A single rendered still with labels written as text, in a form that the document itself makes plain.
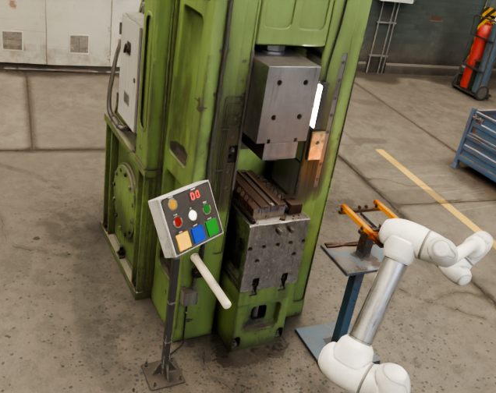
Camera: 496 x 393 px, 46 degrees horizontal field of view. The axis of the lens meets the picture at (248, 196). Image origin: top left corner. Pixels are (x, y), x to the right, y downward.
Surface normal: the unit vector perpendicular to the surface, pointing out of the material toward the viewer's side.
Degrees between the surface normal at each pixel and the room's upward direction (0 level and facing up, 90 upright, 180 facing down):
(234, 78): 90
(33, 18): 90
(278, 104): 90
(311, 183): 90
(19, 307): 0
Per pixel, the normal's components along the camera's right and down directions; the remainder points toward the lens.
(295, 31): 0.44, 0.47
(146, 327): 0.14, -0.87
